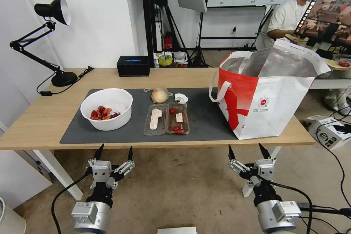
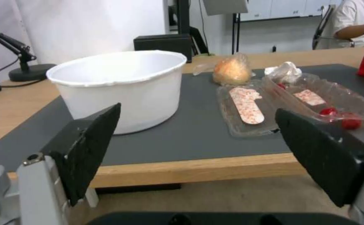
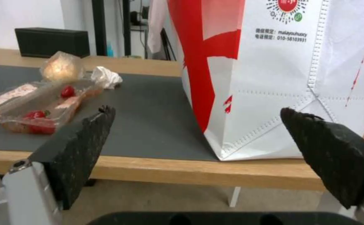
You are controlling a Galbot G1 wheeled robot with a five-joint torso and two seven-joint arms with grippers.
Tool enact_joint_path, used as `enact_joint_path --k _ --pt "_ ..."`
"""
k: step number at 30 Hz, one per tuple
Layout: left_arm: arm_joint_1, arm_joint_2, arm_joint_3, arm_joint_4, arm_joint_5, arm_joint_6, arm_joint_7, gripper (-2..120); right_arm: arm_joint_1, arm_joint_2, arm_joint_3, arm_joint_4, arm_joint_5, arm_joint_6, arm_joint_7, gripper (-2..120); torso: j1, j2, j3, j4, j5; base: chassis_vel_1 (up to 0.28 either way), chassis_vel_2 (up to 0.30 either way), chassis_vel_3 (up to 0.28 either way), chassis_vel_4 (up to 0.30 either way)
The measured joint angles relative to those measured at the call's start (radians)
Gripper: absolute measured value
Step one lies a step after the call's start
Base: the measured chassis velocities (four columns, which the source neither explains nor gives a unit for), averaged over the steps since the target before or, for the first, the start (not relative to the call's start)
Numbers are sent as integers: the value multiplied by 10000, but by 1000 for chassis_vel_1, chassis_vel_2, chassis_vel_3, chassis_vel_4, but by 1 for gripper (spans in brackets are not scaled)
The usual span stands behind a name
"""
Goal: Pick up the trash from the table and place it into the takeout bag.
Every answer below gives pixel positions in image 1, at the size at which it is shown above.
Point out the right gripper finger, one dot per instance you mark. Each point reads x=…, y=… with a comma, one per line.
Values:
x=265, y=153
x=238, y=166

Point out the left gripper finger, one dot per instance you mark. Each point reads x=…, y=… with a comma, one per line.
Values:
x=98, y=154
x=126, y=166

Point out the red and white takeout bag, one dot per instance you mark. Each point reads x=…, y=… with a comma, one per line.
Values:
x=274, y=108

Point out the bun in clear plastic bag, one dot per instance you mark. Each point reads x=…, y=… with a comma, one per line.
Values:
x=159, y=95

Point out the white plastic bag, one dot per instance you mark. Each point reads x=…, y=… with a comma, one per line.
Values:
x=180, y=58

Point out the white round bowl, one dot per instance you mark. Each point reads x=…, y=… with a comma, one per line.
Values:
x=109, y=124

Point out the dark grey table mat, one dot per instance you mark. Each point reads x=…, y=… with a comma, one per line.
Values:
x=131, y=135

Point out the red crayfish shells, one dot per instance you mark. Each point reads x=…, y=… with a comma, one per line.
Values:
x=102, y=113

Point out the clear plastic clamshell container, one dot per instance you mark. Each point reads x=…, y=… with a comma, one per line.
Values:
x=164, y=132

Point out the large red chili piece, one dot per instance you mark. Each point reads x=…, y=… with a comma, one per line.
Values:
x=177, y=129

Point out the white printed cardboard box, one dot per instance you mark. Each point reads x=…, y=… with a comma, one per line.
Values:
x=333, y=132

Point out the pale square food scrap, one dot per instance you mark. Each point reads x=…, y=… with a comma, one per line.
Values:
x=179, y=117

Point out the small red chili piece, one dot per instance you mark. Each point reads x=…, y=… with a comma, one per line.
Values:
x=172, y=110

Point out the white cabinet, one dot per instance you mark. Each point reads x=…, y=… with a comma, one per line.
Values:
x=22, y=176

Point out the robot front shell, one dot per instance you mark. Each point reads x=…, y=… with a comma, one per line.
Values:
x=176, y=230

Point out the black desk lamp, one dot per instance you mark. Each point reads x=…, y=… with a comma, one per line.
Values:
x=64, y=78

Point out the crumpled white tissue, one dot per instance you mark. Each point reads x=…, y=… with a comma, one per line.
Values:
x=181, y=98

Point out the white round bin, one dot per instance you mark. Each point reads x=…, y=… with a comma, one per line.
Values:
x=11, y=217

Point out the black tissue box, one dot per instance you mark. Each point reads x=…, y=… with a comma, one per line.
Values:
x=133, y=68

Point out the wooden table with white legs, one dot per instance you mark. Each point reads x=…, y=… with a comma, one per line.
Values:
x=192, y=79

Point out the office chair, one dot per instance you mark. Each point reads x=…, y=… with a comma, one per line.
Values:
x=263, y=40

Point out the yellow green tape roll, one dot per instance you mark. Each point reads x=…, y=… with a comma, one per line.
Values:
x=165, y=60

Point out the plate with red food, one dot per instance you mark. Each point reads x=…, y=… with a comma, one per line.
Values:
x=341, y=64

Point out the black light stand tripod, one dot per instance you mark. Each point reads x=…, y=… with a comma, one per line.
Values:
x=199, y=53

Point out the red fire extinguisher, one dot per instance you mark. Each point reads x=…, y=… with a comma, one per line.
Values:
x=167, y=42

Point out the person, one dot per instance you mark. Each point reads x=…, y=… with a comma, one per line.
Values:
x=288, y=14

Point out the computer monitor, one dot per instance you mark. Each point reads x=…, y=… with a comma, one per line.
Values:
x=329, y=12

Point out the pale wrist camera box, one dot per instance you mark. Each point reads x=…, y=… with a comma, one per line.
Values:
x=101, y=172
x=264, y=171

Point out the black metal frame post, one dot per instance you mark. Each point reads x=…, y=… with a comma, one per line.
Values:
x=149, y=12

